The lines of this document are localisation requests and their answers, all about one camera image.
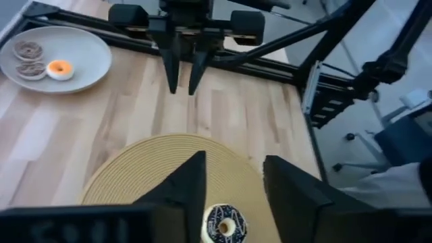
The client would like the small pale orange donut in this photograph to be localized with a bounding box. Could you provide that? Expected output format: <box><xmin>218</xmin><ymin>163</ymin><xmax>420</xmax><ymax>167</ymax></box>
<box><xmin>46</xmin><ymin>59</ymin><xmax>75</xmax><ymax>81</ymax></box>

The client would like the black metal table frame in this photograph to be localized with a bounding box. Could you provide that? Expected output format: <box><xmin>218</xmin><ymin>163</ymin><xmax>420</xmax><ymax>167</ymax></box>
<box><xmin>0</xmin><ymin>0</ymin><xmax>432</xmax><ymax>183</ymax></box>

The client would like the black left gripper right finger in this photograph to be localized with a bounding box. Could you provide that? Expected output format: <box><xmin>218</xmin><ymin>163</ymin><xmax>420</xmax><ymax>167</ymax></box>
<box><xmin>263</xmin><ymin>155</ymin><xmax>375</xmax><ymax>243</ymax></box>

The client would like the small brown sprinkled donut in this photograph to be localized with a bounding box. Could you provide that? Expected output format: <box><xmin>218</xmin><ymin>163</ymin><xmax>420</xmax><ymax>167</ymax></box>
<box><xmin>12</xmin><ymin>40</ymin><xmax>45</xmax><ymax>62</ymax></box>
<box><xmin>15</xmin><ymin>61</ymin><xmax>47</xmax><ymax>81</ymax></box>

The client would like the beige round plate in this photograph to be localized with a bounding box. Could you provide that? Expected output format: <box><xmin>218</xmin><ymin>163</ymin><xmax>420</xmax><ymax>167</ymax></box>
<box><xmin>0</xmin><ymin>26</ymin><xmax>113</xmax><ymax>95</ymax></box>

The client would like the round woven straw placemat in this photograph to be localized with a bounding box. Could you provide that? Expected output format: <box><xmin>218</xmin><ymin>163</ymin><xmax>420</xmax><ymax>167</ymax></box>
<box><xmin>78</xmin><ymin>134</ymin><xmax>284</xmax><ymax>243</ymax></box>

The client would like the large dark chocolate donut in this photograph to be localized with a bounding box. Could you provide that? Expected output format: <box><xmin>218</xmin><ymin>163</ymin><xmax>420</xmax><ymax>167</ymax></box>
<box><xmin>201</xmin><ymin>203</ymin><xmax>248</xmax><ymax>243</ymax></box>

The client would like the grey office chair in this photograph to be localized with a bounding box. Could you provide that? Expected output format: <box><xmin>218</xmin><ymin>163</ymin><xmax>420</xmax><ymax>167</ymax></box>
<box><xmin>332</xmin><ymin>89</ymin><xmax>432</xmax><ymax>173</ymax></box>

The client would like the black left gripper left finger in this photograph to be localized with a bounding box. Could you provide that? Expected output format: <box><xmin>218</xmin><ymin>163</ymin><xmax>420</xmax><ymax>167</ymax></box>
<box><xmin>134</xmin><ymin>151</ymin><xmax>207</xmax><ymax>243</ymax></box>

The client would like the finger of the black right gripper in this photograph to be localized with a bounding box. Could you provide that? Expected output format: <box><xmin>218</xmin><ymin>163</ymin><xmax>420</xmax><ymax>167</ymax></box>
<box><xmin>157</xmin><ymin>40</ymin><xmax>180</xmax><ymax>95</ymax></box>
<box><xmin>188</xmin><ymin>50</ymin><xmax>212</xmax><ymax>96</ymax></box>

